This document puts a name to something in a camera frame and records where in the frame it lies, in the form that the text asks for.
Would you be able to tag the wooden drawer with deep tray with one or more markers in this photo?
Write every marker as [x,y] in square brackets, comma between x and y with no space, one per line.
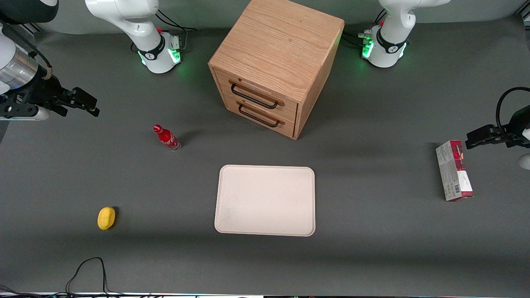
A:
[292,109]

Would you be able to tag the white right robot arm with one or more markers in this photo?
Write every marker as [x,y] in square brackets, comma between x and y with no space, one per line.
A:
[140,25]

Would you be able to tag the aluminium frame rail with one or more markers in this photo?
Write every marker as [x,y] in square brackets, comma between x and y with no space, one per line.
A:
[29,28]
[523,15]

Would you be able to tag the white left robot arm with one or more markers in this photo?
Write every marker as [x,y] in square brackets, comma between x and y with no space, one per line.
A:
[391,37]

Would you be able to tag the wooden drawer front panel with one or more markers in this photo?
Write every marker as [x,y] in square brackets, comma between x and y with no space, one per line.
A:
[286,128]

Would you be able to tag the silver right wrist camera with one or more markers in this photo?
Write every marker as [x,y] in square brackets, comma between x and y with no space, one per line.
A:
[37,114]

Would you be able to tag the beige plastic tray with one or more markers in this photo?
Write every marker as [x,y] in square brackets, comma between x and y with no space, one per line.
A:
[265,200]

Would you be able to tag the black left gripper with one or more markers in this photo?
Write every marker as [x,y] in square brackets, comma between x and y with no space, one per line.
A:
[511,133]

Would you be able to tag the red cola bottle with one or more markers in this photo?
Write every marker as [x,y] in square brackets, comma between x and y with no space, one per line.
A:
[165,136]

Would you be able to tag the oak wooden drawer cabinet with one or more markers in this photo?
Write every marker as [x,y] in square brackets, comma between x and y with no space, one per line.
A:
[281,41]

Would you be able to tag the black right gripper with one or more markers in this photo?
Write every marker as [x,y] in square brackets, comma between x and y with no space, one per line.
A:
[40,92]

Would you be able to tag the yellow lemon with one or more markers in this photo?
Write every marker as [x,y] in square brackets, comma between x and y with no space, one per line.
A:
[106,218]

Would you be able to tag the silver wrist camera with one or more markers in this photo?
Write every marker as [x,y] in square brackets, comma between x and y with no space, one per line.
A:
[37,114]
[526,162]

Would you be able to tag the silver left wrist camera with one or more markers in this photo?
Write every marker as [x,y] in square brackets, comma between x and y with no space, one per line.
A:
[526,162]

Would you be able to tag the grey and red carton box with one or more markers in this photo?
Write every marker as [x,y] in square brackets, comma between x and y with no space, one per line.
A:
[453,171]

